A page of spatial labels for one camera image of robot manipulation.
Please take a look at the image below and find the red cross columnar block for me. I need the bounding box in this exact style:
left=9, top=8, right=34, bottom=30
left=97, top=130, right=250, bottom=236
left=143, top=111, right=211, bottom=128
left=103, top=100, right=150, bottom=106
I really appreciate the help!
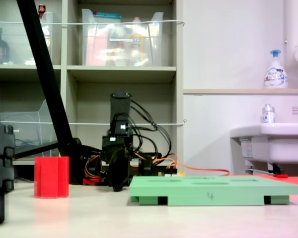
left=34, top=156, right=70, bottom=199

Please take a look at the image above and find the circuit board with green terminal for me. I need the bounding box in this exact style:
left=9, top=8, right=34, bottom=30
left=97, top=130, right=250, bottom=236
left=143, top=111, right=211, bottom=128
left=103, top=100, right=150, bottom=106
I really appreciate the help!
left=157, top=170, right=185, bottom=178

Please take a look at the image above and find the thin black tripod strut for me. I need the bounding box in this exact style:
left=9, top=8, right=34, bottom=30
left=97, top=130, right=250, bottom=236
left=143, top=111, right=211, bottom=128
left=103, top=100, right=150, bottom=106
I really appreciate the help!
left=14, top=140, right=63, bottom=160

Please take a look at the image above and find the beige shelf unit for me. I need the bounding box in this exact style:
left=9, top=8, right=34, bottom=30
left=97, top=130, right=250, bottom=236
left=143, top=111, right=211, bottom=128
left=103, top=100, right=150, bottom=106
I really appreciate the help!
left=0, top=0, right=185, bottom=166

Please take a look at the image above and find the green shape sorter board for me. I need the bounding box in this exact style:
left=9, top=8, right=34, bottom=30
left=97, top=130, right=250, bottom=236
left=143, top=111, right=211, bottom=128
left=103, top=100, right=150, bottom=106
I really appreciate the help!
left=129, top=175, right=298, bottom=207

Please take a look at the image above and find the thick black tripod leg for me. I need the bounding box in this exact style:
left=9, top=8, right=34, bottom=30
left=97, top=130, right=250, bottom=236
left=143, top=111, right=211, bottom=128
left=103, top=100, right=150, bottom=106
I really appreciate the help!
left=16, top=0, right=75, bottom=159

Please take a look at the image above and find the large clear plastic bin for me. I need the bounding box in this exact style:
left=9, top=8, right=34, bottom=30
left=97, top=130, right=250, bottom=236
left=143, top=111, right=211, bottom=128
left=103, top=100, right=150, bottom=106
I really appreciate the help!
left=81, top=8, right=164, bottom=67

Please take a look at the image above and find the orange detergent bottle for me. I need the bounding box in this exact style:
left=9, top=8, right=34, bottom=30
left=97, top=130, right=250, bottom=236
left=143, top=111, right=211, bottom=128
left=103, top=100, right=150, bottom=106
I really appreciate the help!
left=129, top=16, right=147, bottom=66

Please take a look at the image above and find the white sink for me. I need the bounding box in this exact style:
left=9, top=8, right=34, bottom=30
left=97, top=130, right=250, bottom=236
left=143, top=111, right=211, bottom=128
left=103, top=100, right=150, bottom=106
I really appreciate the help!
left=229, top=122, right=298, bottom=165

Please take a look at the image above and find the small clear bottle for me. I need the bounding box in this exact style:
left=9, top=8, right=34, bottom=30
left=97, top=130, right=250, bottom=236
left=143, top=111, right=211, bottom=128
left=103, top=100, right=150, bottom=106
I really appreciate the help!
left=260, top=104, right=277, bottom=124

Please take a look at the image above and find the orange mat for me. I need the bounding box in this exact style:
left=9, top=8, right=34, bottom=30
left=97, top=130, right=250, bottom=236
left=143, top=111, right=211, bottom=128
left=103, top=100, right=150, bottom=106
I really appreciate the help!
left=228, top=174, right=298, bottom=193

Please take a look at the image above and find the white blue soap dispenser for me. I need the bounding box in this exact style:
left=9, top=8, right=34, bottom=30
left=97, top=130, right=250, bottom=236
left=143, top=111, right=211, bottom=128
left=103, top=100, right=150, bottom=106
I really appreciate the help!
left=263, top=49, right=289, bottom=89

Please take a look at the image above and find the red orange wire bundle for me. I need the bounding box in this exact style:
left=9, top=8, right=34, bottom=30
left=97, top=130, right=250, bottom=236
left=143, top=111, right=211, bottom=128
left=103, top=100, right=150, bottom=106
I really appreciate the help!
left=82, top=154, right=103, bottom=186

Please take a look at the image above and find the black wire loop bundle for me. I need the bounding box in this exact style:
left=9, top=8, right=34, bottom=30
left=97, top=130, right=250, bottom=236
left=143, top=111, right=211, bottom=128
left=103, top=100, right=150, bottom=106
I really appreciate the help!
left=129, top=99, right=172, bottom=161

